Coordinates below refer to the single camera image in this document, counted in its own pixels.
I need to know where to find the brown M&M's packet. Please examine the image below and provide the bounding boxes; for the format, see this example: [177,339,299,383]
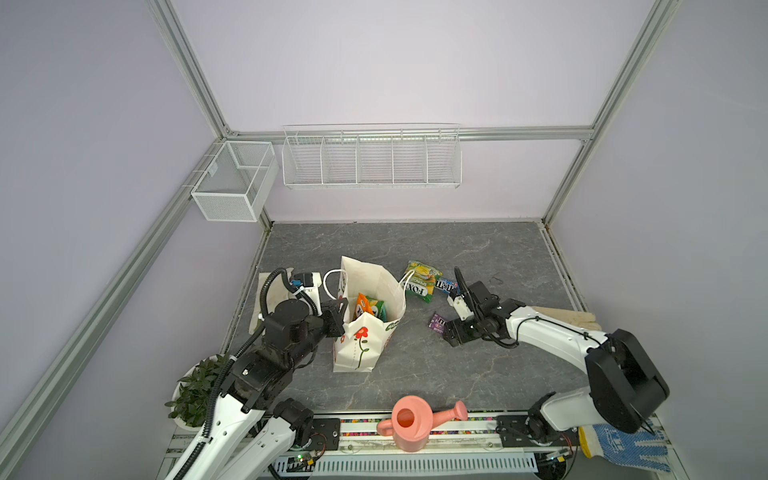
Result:
[428,312,447,335]

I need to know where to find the green Fox's spring tea bag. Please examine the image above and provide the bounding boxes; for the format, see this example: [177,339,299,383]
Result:
[366,298,388,323]

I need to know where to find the white paper gift bag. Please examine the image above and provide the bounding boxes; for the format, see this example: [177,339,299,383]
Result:
[332,256,412,373]

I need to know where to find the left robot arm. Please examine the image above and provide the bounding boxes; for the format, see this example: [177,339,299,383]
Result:
[167,268,348,479]

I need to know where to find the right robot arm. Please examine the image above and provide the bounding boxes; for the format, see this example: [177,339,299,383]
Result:
[443,281,670,445]

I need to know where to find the green Fox's candy bag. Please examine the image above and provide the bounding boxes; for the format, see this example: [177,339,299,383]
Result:
[403,260,443,303]

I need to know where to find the blue M&M's packet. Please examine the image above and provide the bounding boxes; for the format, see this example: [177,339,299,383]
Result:
[435,278,461,298]

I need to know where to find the beige work glove right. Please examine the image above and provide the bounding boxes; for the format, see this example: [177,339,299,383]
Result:
[533,306,602,331]

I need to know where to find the small potted plant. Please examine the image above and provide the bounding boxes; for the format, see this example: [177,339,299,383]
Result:
[165,354,228,431]

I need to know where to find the pink watering can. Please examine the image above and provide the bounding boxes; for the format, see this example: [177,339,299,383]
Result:
[376,395,469,453]

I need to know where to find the white mesh box basket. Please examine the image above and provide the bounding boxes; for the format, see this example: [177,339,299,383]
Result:
[192,141,279,223]

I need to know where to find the white blue dotted glove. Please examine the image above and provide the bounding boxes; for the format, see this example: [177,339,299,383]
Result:
[578,424,671,473]

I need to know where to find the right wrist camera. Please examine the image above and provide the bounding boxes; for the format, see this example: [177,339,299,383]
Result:
[448,293,474,321]

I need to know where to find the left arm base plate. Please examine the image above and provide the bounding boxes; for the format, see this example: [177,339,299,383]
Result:
[293,417,341,452]

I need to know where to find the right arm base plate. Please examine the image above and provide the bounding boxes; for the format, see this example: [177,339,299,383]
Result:
[495,414,579,447]

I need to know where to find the white vented rail cover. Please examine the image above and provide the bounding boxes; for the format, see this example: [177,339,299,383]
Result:
[273,453,539,479]

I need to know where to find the white wire shelf basket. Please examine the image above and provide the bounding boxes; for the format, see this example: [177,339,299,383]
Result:
[282,123,463,189]

